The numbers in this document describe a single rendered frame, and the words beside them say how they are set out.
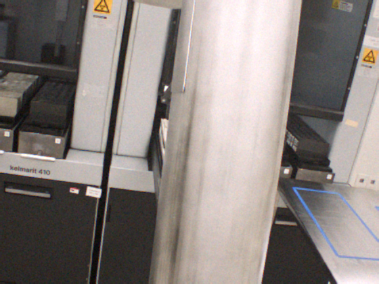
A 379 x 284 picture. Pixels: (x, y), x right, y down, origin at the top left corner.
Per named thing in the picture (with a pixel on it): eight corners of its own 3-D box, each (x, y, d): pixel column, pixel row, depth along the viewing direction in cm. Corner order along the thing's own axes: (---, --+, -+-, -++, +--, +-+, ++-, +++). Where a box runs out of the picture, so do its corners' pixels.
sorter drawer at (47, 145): (54, 96, 197) (56, 76, 194) (85, 101, 199) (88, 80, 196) (13, 159, 129) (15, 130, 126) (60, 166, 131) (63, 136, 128)
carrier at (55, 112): (66, 122, 141) (68, 104, 139) (65, 124, 139) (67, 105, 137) (30, 117, 139) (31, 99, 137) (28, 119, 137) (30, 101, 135)
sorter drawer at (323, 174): (244, 124, 210) (248, 105, 207) (273, 128, 212) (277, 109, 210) (296, 195, 142) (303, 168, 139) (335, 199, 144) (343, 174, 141)
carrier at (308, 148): (323, 158, 154) (327, 142, 152) (325, 160, 152) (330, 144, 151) (292, 153, 153) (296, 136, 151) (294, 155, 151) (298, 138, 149)
